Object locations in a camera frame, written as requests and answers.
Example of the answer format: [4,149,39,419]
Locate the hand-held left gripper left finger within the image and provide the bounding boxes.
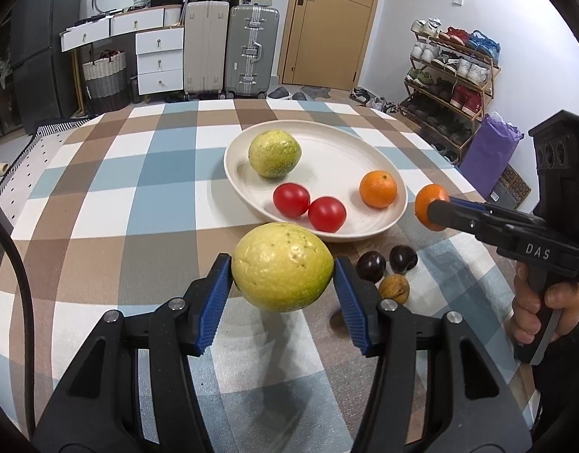
[32,253,234,453]

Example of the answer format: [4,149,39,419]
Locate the person's right forearm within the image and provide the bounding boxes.
[534,293,579,453]

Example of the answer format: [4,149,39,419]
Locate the yellow guava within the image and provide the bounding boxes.
[231,222,336,313]

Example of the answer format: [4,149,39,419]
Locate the black cable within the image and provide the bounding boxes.
[0,206,38,441]

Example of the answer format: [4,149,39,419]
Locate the beige suitcase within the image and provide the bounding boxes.
[182,0,230,98]

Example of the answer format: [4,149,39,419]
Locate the cracked brown longan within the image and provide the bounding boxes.
[379,274,410,305]

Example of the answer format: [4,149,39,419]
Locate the woven laundry basket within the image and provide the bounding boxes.
[81,49,130,113]

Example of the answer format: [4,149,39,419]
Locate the dotted floor mat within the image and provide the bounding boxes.
[0,120,90,200]

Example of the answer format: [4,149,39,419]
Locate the grey slippers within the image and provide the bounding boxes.
[265,85,334,103]

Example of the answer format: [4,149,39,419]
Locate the grey sneakers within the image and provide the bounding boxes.
[349,87,400,114]

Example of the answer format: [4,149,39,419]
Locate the black refrigerator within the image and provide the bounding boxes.
[10,0,85,126]

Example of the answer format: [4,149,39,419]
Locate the dark purple plum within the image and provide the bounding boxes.
[389,244,419,275]
[356,252,388,284]

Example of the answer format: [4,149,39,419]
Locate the small orange mandarin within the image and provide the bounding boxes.
[415,184,451,232]

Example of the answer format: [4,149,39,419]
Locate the brown doormat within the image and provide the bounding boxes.
[489,163,534,211]

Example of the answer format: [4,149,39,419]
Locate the silver suitcase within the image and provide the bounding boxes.
[224,4,281,100]

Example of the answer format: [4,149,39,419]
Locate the purple bag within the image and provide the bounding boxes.
[459,112,524,200]

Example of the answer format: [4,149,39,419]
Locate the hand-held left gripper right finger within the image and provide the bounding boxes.
[334,255,536,453]

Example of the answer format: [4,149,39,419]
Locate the person's right hand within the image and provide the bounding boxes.
[509,263,579,346]

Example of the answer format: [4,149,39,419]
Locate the white drawer desk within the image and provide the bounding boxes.
[60,4,185,105]

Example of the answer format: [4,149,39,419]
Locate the cream round plate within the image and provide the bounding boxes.
[224,120,408,244]

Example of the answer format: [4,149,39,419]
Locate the green yellow citrus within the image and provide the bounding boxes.
[248,129,303,179]

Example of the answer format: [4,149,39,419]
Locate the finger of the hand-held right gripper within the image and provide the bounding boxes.
[426,200,508,247]
[447,197,545,228]

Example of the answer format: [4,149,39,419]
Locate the red tomato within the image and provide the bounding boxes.
[308,196,347,234]
[273,183,312,219]

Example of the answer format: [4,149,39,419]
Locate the large orange mandarin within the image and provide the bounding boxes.
[360,171,398,209]

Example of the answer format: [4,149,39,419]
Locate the wooden door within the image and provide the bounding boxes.
[276,0,384,92]

